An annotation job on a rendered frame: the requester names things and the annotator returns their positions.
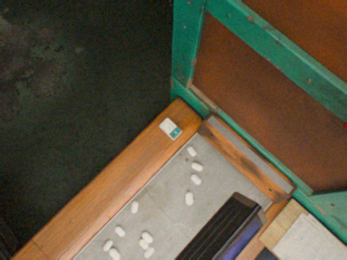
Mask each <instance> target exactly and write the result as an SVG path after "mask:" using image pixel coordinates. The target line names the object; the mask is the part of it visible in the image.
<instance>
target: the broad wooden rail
mask: <svg viewBox="0 0 347 260"><path fill-rule="evenodd" d="M167 118H169V119H170V120H171V121H172V122H173V123H174V124H175V125H176V126H177V127H178V128H179V129H181V131H182V132H181V134H180V135H179V136H178V137H177V138H176V139H174V140H173V139H171V138H170V136H169V135H168V134H167V133H166V132H165V131H164V130H162V129H161V128H160V125H161V123H163V121H165V119H167ZM203 120H204V119H203V118H202V117H201V115H200V114H199V113H198V112H197V111H195V110H194V109H193V108H192V107H191V106H190V105H189V104H188V103H187V102H186V101H185V100H183V98H181V97H178V98H176V99H175V100H174V101H173V102H172V103H171V104H170V105H169V106H168V107H167V108H166V109H165V110H164V111H163V112H162V113H161V114H160V115H158V116H157V117H156V118H155V119H154V120H153V121H152V123H150V125H149V126H147V127H146V128H145V129H144V130H143V131H142V132H140V134H139V135H137V137H136V138H135V139H133V141H132V142H130V144H129V145H127V147H125V148H124V149H123V150H122V151H121V152H120V153H119V154H118V155H117V156H116V157H115V158H114V159H113V160H112V161H111V162H110V163H109V164H108V165H107V166H106V167H105V168H104V169H103V170H102V171H101V172H100V173H99V174H98V175H97V176H96V177H95V178H94V179H93V180H92V181H90V182H89V183H88V184H87V186H85V187H84V188H83V189H82V190H81V191H80V193H78V194H77V195H76V196H75V197H74V198H73V199H71V201H69V203H67V204H66V206H64V208H62V210H60V211H59V213H57V215H55V216H54V217H53V218H51V220H50V221H49V222H47V224H46V225H45V226H44V227H42V229H40V231H38V233H36V234H35V235H34V236H33V237H32V238H31V239H30V240H29V241H28V242H27V243H26V244H25V245H24V246H23V247H22V248H21V249H20V250H18V251H17V252H16V253H15V254H14V255H13V256H12V257H11V258H10V259H9V260H73V258H74V257H75V256H76V255H77V254H78V252H80V251H81V249H83V248H84V247H85V245H87V244H88V243H89V241H91V240H92V238H94V236H96V234H98V233H99V231H101V229H103V228H104V227H105V226H106V224H107V223H108V222H109V221H110V220H111V219H112V218H113V217H114V216H115V215H116V214H117V213H118V212H119V211H120V210H121V209H122V208H123V207H124V206H125V205H126V204H127V203H128V202H129V201H130V200H131V199H132V198H133V197H134V196H135V195H136V194H137V193H138V192H139V191H140V190H141V189H142V188H143V187H144V186H145V185H146V184H147V183H148V182H149V181H150V180H151V179H152V178H153V177H154V176H155V175H156V174H157V173H158V172H159V171H160V170H161V169H162V168H163V167H164V166H165V165H166V164H167V163H168V162H169V161H170V159H171V158H172V157H173V156H174V155H175V154H177V152H178V151H179V150H180V149H181V148H182V147H183V146H184V145H185V144H186V143H187V142H188V141H189V140H190V139H191V138H193V136H194V135H195V134H196V130H197V129H198V127H199V125H200V124H201V123H202V121H203Z"/></svg>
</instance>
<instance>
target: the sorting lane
mask: <svg viewBox="0 0 347 260"><path fill-rule="evenodd" d="M190 146H191V147H193V149H194V150H195V151H196V156H192V155H191V154H190V153H189V152H188V151H187V148H188V147H190ZM194 162H196V163H199V164H200V165H201V166H202V169H203V170H201V171H197V170H196V169H193V168H192V167H191V164H192V163H194ZM193 174H196V175H197V176H198V177H199V179H201V183H200V184H199V185H197V184H196V183H194V181H193V180H191V175H193ZM186 192H191V193H192V194H193V203H192V205H187V204H186V198H185V195H186ZM234 192H239V193H241V194H243V196H246V197H248V198H249V199H252V200H254V201H256V202H257V203H258V204H260V206H262V208H263V211H266V210H267V208H268V207H269V206H270V205H271V203H272V201H271V200H270V199H269V197H267V196H265V194H263V193H262V191H260V190H259V189H258V188H257V187H256V186H255V185H254V184H252V183H251V182H250V181H249V180H248V179H247V178H246V177H245V176H243V175H242V174H241V172H239V170H238V169H236V168H235V167H234V166H233V165H232V164H231V162H229V161H228V160H227V159H226V158H225V157H224V156H223V155H222V154H221V153H220V152H219V151H217V150H216V149H215V148H214V147H213V146H212V145H211V144H209V142H207V141H206V140H205V139H204V138H202V137H201V136H200V135H199V134H198V133H196V134H195V135H194V136H193V138H191V139H190V140H189V141H188V142H187V143H186V144H185V145H184V146H183V147H182V148H181V149H180V150H179V151H178V152H177V154H175V155H174V156H173V157H172V158H171V159H170V161H169V162H168V163H167V164H166V165H165V166H164V167H163V168H162V169H161V170H160V171H159V172H158V173H157V174H156V175H155V176H154V177H153V178H152V179H151V180H150V181H149V182H148V183H147V184H146V185H145V186H144V187H143V188H142V189H141V190H140V191H139V192H138V193H137V194H136V195H135V196H134V197H133V198H132V199H131V200H130V201H129V202H128V203H127V204H126V205H125V206H124V207H123V208H122V209H121V210H120V211H119V212H118V213H117V214H116V215H115V216H114V217H113V218H112V219H111V220H110V221H109V222H108V223H107V224H106V226H105V227H104V228H103V229H101V231H99V233H98V234H96V236H94V238H92V240H91V241H89V243H88V244H87V245H85V247H84V248H83V249H81V251H80V252H78V254H77V255H76V256H75V257H74V258H73V260H114V259H113V258H112V256H110V254H109V251H110V250H111V248H114V249H116V251H117V252H118V253H119V254H120V256H121V257H120V259H119V260H174V259H175V258H176V257H177V255H178V254H179V253H180V252H181V250H182V249H183V248H185V246H186V245H187V244H188V242H190V241H191V239H192V238H193V237H194V236H195V235H196V234H197V233H198V232H199V231H200V230H201V228H202V227H203V226H204V225H205V224H206V222H208V221H209V220H210V219H211V217H212V216H213V215H214V214H215V213H216V211H217V210H218V209H219V208H220V207H221V206H222V205H223V204H224V203H225V202H226V200H227V199H228V198H230V197H231V195H232V194H233V193H234ZM133 202H138V204H139V206H138V210H137V212H136V213H133V212H132V211H131V209H132V203H133ZM117 226H120V227H121V228H122V229H123V231H125V235H124V236H122V237H121V236H119V235H118V234H117V233H116V232H115V228H116V227H117ZM143 232H148V234H149V235H151V237H152V238H153V241H152V242H151V243H148V242H147V243H148V244H149V247H153V248H154V249H155V251H154V253H153V254H152V255H151V256H150V257H149V258H145V255H144V254H145V251H146V250H147V249H143V248H142V247H141V246H140V245H139V240H140V239H143V238H142V234H143ZM109 239H111V240H112V241H113V242H112V246H111V247H110V249H109V250H107V251H105V250H104V245H105V244H106V241H108V240H109Z"/></svg>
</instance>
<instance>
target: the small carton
mask: <svg viewBox="0 0 347 260"><path fill-rule="evenodd" d="M160 128H161V129H162V130H164V131H165V132H166V133H167V134H168V135H169V136H170V138H171V139H173V140H174V139H176V138H177V137H178V136H179V135H180V134H181V132H182V131H181V129H179V128H178V127H177V126H176V125H175V124H174V123H173V122H172V121H171V120H170V119H169V118H167V119H165V121H163V123H161V125H160Z"/></svg>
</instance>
